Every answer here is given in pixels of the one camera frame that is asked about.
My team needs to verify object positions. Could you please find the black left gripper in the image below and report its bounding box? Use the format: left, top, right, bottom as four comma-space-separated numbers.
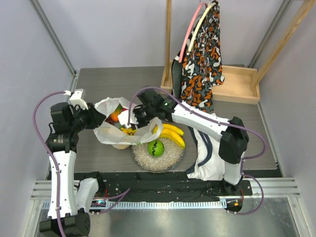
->
69, 103, 106, 132

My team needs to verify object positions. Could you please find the yellow fake banana bunch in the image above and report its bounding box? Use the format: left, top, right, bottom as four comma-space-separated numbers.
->
159, 123, 186, 149

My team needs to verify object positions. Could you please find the white plastic bag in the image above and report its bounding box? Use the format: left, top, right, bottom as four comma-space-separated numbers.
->
93, 97, 163, 149

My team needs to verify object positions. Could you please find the green fake watermelon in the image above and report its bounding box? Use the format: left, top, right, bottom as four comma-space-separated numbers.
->
148, 140, 164, 157

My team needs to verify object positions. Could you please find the yellow fake bell pepper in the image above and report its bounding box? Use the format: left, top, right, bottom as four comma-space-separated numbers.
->
121, 127, 137, 136

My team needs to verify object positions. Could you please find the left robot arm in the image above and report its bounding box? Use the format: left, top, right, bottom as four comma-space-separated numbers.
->
39, 102, 106, 237

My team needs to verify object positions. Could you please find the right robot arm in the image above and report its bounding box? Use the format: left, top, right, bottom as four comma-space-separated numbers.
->
132, 87, 249, 195

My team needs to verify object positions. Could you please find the fake orange fruit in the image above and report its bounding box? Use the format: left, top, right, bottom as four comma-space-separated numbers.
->
109, 112, 120, 122

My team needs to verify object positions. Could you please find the zebra striped garment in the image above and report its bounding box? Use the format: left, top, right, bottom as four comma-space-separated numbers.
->
171, 53, 183, 101

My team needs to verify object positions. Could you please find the round glass plate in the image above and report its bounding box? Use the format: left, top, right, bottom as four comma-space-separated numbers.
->
131, 138, 185, 173

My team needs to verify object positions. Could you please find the camouflage patterned garment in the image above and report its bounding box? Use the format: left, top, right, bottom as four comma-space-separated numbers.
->
181, 0, 225, 113

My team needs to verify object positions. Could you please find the pink clothes hanger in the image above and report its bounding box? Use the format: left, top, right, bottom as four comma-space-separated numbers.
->
178, 2, 207, 63

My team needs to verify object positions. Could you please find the white navy-trimmed tank top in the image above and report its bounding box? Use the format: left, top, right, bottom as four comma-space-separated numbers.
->
186, 114, 240, 184

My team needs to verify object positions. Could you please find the wooden clothes rack base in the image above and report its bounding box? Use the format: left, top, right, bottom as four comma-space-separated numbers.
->
160, 0, 316, 105

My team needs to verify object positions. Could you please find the cream clothes hanger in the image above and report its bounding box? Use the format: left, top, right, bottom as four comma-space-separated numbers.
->
187, 1, 218, 53

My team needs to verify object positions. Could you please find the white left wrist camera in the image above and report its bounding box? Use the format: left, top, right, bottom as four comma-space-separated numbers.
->
64, 89, 88, 110

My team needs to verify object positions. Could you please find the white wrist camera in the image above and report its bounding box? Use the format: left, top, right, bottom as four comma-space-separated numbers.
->
118, 110, 138, 125
64, 89, 88, 110

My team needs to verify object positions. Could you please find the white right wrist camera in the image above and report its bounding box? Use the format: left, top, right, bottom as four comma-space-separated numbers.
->
118, 110, 138, 125

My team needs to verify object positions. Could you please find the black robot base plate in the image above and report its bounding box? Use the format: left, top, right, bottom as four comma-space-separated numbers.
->
73, 171, 253, 201

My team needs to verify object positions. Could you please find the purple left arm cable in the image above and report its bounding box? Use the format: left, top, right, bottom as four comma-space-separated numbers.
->
33, 90, 130, 237

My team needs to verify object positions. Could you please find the white slotted cable duct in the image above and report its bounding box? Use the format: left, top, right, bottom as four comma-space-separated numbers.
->
113, 199, 227, 210

